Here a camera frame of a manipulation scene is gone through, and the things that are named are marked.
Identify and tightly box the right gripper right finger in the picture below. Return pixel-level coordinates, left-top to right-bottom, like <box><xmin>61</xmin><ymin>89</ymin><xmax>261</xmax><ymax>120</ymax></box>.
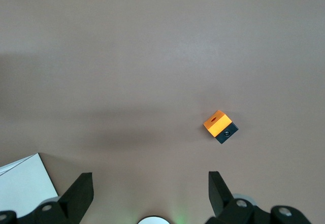
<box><xmin>205</xmin><ymin>170</ymin><xmax>312</xmax><ymax>224</ymax></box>

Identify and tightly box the white drawer cabinet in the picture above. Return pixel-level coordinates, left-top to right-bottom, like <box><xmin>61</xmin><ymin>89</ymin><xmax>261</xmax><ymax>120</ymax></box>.
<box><xmin>0</xmin><ymin>152</ymin><xmax>60</xmax><ymax>212</ymax></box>

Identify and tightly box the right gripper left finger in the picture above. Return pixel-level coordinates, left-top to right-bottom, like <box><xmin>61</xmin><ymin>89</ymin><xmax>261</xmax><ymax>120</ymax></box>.
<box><xmin>0</xmin><ymin>172</ymin><xmax>95</xmax><ymax>224</ymax></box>

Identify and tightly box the orange box with black base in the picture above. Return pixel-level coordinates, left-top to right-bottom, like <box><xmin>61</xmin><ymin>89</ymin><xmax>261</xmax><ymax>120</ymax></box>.
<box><xmin>203</xmin><ymin>110</ymin><xmax>240</xmax><ymax>146</ymax></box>

